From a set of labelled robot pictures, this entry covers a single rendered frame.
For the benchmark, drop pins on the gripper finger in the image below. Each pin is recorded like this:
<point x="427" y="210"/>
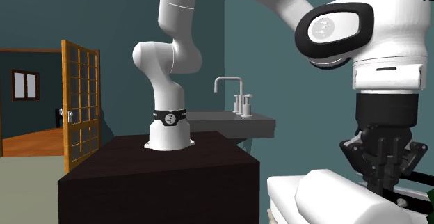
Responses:
<point x="358" y="155"/>
<point x="414" y="153"/>

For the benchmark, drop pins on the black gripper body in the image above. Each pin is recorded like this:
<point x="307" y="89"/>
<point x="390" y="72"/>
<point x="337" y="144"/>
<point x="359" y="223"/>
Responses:
<point x="386" y="111"/>

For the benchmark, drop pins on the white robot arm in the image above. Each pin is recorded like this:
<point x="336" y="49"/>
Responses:
<point x="169" y="94"/>

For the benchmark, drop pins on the white cylindrical roll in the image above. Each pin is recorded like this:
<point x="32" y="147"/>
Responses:
<point x="339" y="199"/>

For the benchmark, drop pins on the white toilet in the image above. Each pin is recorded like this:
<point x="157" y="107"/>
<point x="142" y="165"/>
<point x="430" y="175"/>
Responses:
<point x="281" y="196"/>

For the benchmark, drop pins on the grey sink with silver faucet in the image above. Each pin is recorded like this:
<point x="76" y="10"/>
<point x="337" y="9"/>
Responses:
<point x="223" y="123"/>

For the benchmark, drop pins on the dark robot stand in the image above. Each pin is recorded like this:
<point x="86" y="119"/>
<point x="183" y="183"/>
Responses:
<point x="152" y="186"/>

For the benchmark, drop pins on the wooden door with glass panes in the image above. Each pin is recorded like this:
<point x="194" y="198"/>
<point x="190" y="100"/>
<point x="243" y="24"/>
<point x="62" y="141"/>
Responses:
<point x="81" y="108"/>

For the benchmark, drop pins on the brown framed window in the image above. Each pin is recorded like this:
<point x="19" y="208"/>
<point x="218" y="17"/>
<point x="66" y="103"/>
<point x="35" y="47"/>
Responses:
<point x="25" y="85"/>

